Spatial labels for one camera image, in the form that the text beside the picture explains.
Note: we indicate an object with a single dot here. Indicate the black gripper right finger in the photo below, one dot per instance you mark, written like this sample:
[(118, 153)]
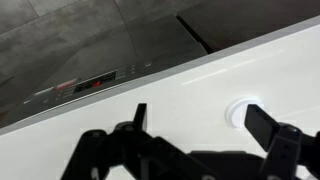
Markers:
[(286, 146)]

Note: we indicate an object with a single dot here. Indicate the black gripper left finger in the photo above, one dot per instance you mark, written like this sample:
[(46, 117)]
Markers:
[(110, 153)]

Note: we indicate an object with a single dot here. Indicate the white round counter cap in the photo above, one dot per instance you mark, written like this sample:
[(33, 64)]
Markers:
[(236, 115)]

